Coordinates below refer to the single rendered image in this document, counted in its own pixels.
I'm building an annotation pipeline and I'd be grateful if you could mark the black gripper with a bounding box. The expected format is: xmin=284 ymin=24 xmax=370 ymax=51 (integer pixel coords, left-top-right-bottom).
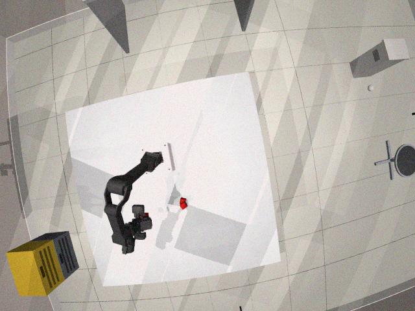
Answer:
xmin=129 ymin=204 xmax=146 ymax=240

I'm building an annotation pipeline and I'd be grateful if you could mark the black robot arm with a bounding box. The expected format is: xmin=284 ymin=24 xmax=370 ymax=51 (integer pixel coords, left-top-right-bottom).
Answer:
xmin=104 ymin=152 xmax=164 ymax=255

